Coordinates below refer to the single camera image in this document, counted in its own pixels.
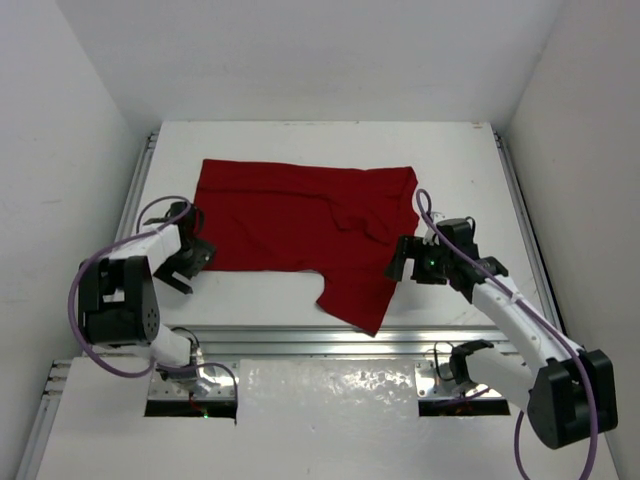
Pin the white foam cover panel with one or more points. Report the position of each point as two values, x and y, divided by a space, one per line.
315 419

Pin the red t shirt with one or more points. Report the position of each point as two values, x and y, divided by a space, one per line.
341 223

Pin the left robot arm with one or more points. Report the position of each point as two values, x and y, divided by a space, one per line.
112 301

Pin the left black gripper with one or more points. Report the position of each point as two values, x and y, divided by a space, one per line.
195 255

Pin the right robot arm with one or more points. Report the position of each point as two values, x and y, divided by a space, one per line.
567 392

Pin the aluminium frame rail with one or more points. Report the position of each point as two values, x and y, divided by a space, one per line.
462 165

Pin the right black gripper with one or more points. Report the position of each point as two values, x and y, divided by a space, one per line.
416 248

